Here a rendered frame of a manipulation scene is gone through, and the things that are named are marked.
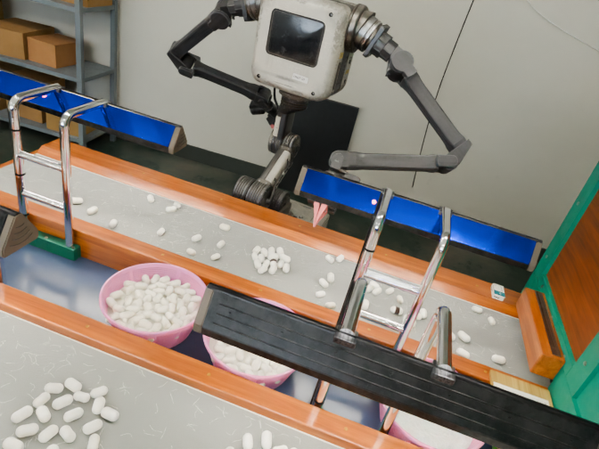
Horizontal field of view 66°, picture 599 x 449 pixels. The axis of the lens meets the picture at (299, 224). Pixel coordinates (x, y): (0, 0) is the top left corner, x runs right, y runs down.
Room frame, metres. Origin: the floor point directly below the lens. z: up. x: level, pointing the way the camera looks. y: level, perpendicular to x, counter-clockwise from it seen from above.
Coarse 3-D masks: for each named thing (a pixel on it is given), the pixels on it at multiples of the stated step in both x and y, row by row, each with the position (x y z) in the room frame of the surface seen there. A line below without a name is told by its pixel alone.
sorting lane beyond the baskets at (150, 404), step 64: (0, 320) 0.71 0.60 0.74; (0, 384) 0.56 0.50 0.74; (64, 384) 0.60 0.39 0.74; (128, 384) 0.63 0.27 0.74; (0, 448) 0.44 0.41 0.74; (64, 448) 0.47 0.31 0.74; (128, 448) 0.50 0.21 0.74; (192, 448) 0.53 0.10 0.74; (256, 448) 0.56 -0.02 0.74; (320, 448) 0.60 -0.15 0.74
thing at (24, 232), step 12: (0, 216) 0.62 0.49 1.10; (12, 216) 0.62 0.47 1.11; (24, 216) 0.64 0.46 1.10; (0, 228) 0.61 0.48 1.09; (12, 228) 0.61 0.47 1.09; (24, 228) 0.63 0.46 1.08; (36, 228) 0.66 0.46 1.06; (0, 240) 0.59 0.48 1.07; (12, 240) 0.61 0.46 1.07; (24, 240) 0.63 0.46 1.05; (0, 252) 0.59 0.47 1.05; (12, 252) 0.60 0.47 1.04
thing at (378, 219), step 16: (384, 192) 1.06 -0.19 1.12; (384, 208) 0.96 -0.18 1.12; (448, 208) 1.05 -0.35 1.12; (448, 224) 0.96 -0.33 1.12; (368, 240) 0.92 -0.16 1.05; (448, 240) 0.91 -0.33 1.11; (368, 256) 0.91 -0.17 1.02; (432, 256) 0.91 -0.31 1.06; (368, 272) 0.92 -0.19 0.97; (432, 272) 0.89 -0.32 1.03; (400, 288) 0.90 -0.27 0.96; (416, 288) 0.90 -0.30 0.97; (416, 304) 0.89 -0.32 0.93; (368, 320) 0.91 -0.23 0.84; (384, 320) 0.91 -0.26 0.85; (400, 336) 0.89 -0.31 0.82
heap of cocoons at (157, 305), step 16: (128, 288) 0.91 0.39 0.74; (144, 288) 0.93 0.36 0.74; (160, 288) 0.95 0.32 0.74; (176, 288) 0.96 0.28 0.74; (112, 304) 0.84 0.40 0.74; (128, 304) 0.86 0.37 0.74; (144, 304) 0.87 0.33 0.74; (160, 304) 0.89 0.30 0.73; (176, 304) 0.91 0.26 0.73; (192, 304) 0.91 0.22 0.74; (128, 320) 0.82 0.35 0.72; (144, 320) 0.81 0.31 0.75; (160, 320) 0.83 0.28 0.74; (176, 320) 0.84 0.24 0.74; (192, 320) 0.86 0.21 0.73
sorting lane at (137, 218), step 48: (48, 192) 1.26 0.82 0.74; (96, 192) 1.33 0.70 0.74; (144, 192) 1.41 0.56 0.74; (144, 240) 1.14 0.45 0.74; (240, 240) 1.26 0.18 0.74; (288, 240) 1.33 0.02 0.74; (288, 288) 1.08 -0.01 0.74; (336, 288) 1.13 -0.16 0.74; (384, 288) 1.20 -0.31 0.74; (480, 336) 1.08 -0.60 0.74
